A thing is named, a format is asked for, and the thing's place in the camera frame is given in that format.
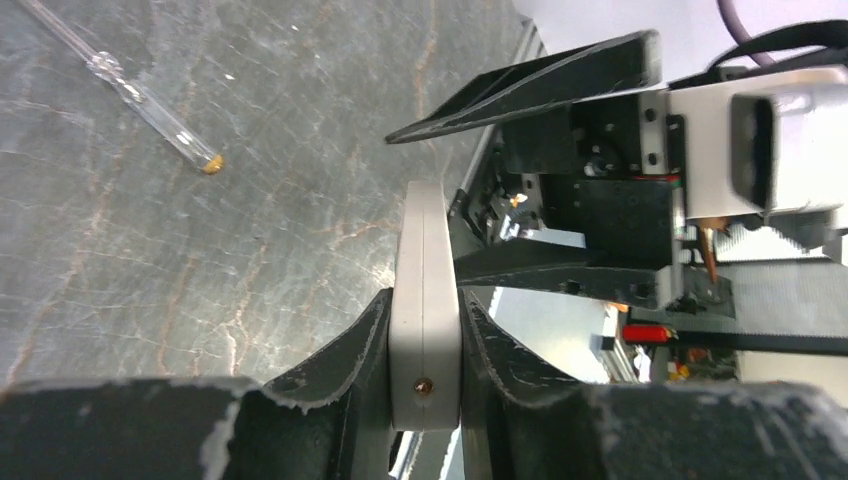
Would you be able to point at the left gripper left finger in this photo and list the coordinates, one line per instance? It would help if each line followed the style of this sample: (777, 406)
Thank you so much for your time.
(326, 418)

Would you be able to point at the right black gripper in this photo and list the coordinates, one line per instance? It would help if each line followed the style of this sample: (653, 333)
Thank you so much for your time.
(588, 199)

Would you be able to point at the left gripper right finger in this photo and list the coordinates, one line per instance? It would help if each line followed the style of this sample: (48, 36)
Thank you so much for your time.
(522, 418)

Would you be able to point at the white remote control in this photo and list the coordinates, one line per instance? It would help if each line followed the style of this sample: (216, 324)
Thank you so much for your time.
(424, 338)

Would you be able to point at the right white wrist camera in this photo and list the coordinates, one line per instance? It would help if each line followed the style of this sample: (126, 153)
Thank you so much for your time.
(770, 145)

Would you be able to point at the white slotted cable duct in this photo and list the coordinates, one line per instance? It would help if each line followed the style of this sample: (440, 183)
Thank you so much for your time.
(749, 239)

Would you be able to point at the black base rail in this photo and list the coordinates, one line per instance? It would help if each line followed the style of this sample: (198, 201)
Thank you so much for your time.
(656, 335)

